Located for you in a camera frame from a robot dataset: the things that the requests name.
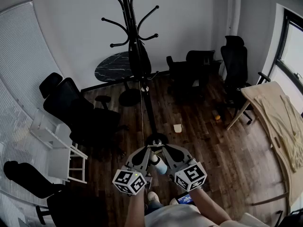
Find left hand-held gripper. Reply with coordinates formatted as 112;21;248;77
112;146;153;196

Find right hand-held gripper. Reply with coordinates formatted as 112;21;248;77
162;144;208;192

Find black metal coat rack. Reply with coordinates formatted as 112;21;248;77
89;0;169;148

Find person's right forearm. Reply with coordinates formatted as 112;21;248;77
189;187;232;224

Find person's left forearm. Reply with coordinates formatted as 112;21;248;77
124;190;146;227

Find white and blue bottle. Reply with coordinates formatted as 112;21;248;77
151;154;168;175

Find black device with blue screen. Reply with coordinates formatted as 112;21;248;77
173;192;195;206

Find person's blue jeans leg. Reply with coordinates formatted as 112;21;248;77
145;201;164;216

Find person's white shirt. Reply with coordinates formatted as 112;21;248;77
144;203;270;227

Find black headrest office chair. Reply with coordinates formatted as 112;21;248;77
39;72;130;152
220;35;272;125

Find light wooden desk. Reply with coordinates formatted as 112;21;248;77
226;80;303;208

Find round black marble table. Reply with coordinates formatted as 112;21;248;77
94;51;141;107

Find beige cloth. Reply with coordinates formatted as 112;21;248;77
254;93;303;174

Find black framed window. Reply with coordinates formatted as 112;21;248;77
272;3;303;85

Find white window blinds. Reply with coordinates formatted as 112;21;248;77
0;0;66;227

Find white vertical wall pipes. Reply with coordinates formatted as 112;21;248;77
226;0;242;36

